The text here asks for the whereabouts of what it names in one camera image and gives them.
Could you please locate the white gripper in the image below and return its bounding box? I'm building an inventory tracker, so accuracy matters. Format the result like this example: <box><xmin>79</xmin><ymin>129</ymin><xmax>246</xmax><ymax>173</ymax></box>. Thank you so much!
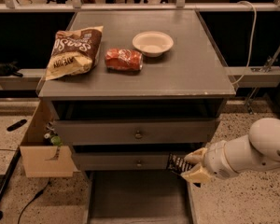
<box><xmin>181</xmin><ymin>141</ymin><xmax>238</xmax><ymax>183</ymax></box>

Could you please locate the dark chocolate rxbar wrapper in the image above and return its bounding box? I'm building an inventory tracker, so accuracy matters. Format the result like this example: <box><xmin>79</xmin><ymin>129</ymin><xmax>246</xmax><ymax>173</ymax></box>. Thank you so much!
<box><xmin>166</xmin><ymin>153</ymin><xmax>193</xmax><ymax>175</ymax></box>

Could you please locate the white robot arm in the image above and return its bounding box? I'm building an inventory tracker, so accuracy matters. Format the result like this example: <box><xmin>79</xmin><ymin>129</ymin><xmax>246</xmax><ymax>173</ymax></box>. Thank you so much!
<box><xmin>181</xmin><ymin>118</ymin><xmax>280</xmax><ymax>183</ymax></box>

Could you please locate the grey open bottom drawer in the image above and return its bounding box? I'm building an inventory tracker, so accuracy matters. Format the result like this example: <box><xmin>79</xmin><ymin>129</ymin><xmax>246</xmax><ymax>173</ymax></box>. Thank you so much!
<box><xmin>83</xmin><ymin>170</ymin><xmax>196</xmax><ymax>224</ymax></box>

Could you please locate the grey drawer cabinet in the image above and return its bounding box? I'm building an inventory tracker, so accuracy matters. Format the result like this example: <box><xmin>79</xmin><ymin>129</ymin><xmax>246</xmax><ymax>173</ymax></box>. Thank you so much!
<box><xmin>35</xmin><ymin>8</ymin><xmax>237</xmax><ymax>224</ymax></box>

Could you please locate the grey middle drawer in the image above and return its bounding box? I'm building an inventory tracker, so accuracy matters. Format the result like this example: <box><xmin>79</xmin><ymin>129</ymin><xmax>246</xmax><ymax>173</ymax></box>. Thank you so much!
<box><xmin>72</xmin><ymin>151</ymin><xmax>188</xmax><ymax>171</ymax></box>

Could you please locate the grey top drawer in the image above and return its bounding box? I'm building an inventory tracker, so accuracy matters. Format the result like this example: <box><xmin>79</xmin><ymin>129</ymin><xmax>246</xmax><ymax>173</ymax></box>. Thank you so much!
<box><xmin>54</xmin><ymin>119</ymin><xmax>219</xmax><ymax>145</ymax></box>

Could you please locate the white paper bowl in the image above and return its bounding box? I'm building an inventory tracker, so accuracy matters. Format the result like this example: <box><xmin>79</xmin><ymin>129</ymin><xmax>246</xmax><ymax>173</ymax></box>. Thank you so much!
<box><xmin>133</xmin><ymin>31</ymin><xmax>174</xmax><ymax>57</ymax></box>

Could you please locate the crushed red soda can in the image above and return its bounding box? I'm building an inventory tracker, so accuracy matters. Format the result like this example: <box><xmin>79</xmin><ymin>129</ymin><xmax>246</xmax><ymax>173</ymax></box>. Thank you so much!
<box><xmin>105</xmin><ymin>49</ymin><xmax>143</xmax><ymax>71</ymax></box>

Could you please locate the green bottle in box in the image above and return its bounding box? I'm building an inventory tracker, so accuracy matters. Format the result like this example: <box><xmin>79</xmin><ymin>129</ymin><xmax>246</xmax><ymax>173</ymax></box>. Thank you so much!
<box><xmin>44</xmin><ymin>122</ymin><xmax>63</xmax><ymax>147</ymax></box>

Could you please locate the cardboard box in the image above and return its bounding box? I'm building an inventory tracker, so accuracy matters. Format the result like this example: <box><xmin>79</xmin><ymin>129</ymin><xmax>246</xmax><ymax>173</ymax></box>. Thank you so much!
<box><xmin>20</xmin><ymin>102</ymin><xmax>75</xmax><ymax>177</ymax></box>

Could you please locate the brown white chip bag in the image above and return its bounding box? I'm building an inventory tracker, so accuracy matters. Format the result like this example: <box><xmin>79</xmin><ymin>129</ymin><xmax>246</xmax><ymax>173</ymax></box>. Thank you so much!
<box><xmin>45</xmin><ymin>26</ymin><xmax>104</xmax><ymax>80</ymax></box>

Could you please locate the black marker on floor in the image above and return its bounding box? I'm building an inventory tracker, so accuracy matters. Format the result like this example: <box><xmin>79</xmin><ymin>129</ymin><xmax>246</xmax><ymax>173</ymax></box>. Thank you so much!
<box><xmin>7</xmin><ymin>119</ymin><xmax>27</xmax><ymax>132</ymax></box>

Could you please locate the black cloth item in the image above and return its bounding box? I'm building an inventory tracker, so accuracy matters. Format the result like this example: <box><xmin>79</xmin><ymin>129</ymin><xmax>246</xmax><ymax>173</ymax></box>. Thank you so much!
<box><xmin>0</xmin><ymin>62</ymin><xmax>23</xmax><ymax>77</ymax></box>

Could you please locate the black floor cable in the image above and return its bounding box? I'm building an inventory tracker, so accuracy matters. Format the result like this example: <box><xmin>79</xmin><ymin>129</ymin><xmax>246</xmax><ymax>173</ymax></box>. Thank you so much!
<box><xmin>16</xmin><ymin>177</ymin><xmax>51</xmax><ymax>224</ymax></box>

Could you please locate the white cable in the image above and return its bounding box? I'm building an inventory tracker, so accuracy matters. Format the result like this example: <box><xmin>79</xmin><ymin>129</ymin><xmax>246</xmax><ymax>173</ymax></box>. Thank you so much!
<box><xmin>231</xmin><ymin>0</ymin><xmax>258</xmax><ymax>86</ymax></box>

